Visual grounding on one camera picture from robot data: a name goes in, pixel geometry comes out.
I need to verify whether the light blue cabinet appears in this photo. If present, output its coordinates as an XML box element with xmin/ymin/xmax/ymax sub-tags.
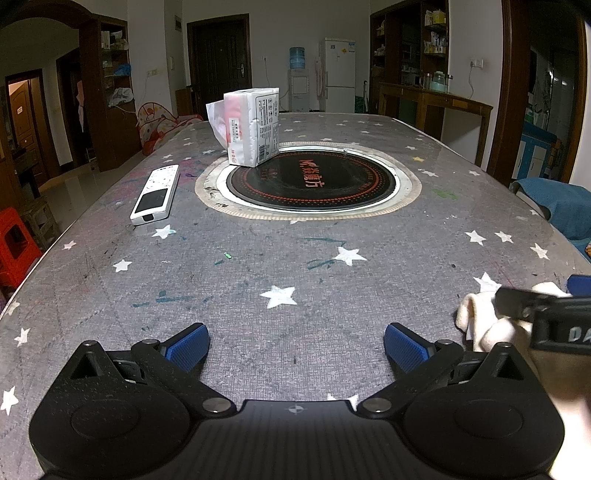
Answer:
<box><xmin>510</xmin><ymin>124</ymin><xmax>561</xmax><ymax>181</ymax></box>

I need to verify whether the white tissue pack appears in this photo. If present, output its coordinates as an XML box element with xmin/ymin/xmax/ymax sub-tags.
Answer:
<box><xmin>205</xmin><ymin>86</ymin><xmax>281</xmax><ymax>167</ymax></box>

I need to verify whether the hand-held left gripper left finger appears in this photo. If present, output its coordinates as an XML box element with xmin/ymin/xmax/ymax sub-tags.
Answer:
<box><xmin>65</xmin><ymin>322</ymin><xmax>237</xmax><ymax>416</ymax></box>

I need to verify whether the cream shirt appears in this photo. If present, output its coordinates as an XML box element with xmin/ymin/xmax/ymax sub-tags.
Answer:
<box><xmin>455</xmin><ymin>281</ymin><xmax>591</xmax><ymax>480</ymax></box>

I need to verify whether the white water dispenser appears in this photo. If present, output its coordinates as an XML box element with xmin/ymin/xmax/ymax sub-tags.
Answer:
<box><xmin>287</xmin><ymin>69</ymin><xmax>310</xmax><ymax>113</ymax></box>

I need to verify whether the blue sofa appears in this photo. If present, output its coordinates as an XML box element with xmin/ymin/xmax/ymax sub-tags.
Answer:
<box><xmin>510</xmin><ymin>178</ymin><xmax>591</xmax><ymax>241</ymax></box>

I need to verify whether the cartoon printed blanket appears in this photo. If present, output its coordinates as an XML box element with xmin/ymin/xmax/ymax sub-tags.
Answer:
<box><xmin>137</xmin><ymin>102</ymin><xmax>204</xmax><ymax>156</ymax></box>

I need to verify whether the white refrigerator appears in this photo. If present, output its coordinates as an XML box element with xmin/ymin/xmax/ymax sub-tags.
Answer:
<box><xmin>324</xmin><ymin>38</ymin><xmax>357</xmax><ymax>113</ymax></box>

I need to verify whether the red plastic stool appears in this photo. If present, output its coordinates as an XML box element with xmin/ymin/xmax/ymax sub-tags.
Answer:
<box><xmin>0</xmin><ymin>207</ymin><xmax>43</xmax><ymax>289</ymax></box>

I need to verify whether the dark entrance door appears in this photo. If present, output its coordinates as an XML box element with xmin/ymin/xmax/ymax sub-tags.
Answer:
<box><xmin>187</xmin><ymin>14</ymin><xmax>252</xmax><ymax>109</ymax></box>

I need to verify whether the round black induction cooktop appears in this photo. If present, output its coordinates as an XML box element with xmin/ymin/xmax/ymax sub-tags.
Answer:
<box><xmin>194</xmin><ymin>143</ymin><xmax>423</xmax><ymax>221</ymax></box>

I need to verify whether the dark wooden bookcase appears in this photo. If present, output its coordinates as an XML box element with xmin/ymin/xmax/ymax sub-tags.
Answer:
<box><xmin>79</xmin><ymin>13</ymin><xmax>141</xmax><ymax>171</ymax></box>

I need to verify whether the grey star tablecloth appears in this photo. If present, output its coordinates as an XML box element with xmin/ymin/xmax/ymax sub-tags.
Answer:
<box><xmin>0</xmin><ymin>112</ymin><xmax>591</xmax><ymax>480</ymax></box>

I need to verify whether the wooden side table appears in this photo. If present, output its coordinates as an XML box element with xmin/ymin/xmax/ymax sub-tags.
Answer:
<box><xmin>378</xmin><ymin>82</ymin><xmax>494</xmax><ymax>167</ymax></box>

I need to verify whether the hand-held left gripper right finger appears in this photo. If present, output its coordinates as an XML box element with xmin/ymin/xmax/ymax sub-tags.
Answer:
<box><xmin>356</xmin><ymin>322</ymin><xmax>529</xmax><ymax>416</ymax></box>

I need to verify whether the small brown stool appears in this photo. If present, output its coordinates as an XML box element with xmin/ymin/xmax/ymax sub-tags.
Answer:
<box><xmin>21</xmin><ymin>198</ymin><xmax>61</xmax><ymax>247</ymax></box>

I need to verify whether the brown interior door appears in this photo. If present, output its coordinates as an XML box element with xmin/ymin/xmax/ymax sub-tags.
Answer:
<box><xmin>7</xmin><ymin>76</ymin><xmax>47</xmax><ymax>185</ymax></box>

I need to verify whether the wooden shelf cabinet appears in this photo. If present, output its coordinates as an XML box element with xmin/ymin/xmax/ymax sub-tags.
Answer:
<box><xmin>369</xmin><ymin>0</ymin><xmax>450</xmax><ymax>116</ymax></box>

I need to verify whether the white remote control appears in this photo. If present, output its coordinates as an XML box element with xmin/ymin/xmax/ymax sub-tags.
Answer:
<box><xmin>130</xmin><ymin>164</ymin><xmax>180</xmax><ymax>226</ymax></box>

